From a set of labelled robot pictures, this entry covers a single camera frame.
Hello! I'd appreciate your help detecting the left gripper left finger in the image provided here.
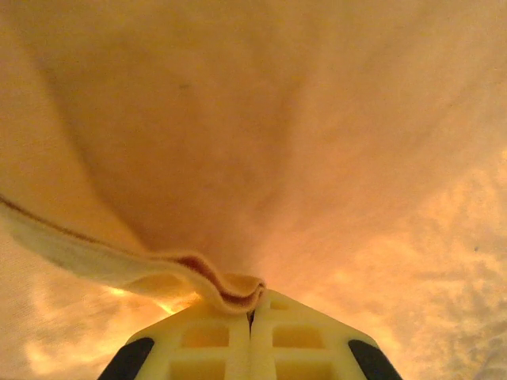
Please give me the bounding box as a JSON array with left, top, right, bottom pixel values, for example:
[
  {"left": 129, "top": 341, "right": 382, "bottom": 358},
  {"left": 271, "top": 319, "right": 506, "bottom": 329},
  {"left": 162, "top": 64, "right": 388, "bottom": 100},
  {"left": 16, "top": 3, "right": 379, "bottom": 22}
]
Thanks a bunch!
[{"left": 97, "top": 298, "right": 253, "bottom": 380}]

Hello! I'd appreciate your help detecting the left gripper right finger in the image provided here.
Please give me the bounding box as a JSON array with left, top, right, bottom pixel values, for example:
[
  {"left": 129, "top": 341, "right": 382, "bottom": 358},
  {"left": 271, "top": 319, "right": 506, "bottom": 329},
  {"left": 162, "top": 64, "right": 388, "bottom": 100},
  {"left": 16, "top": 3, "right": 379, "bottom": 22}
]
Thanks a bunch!
[{"left": 249, "top": 288, "right": 406, "bottom": 380}]

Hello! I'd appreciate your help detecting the yellow t-shirt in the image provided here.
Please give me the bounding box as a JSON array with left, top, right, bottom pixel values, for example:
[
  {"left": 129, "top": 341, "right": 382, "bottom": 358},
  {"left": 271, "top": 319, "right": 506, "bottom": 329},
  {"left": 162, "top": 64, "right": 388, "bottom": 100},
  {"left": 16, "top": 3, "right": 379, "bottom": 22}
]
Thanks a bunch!
[{"left": 0, "top": 0, "right": 507, "bottom": 380}]

